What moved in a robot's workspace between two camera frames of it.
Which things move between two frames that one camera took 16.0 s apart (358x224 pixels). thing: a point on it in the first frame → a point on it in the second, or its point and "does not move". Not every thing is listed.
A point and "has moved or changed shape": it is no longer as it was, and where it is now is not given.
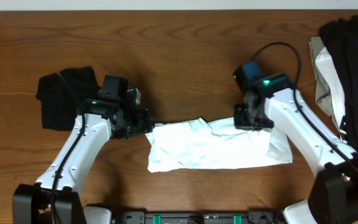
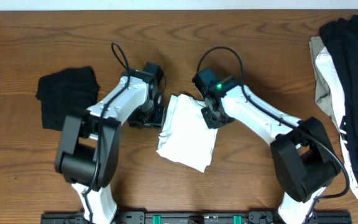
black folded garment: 61,94 does not move
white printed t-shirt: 217,144 has moved or changed shape
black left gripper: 143,117 → 158,121
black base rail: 252,217 does not move
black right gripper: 240,122 → 210,122
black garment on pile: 346,39 does not move
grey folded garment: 322,98 does not move
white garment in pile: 324,58 does not move
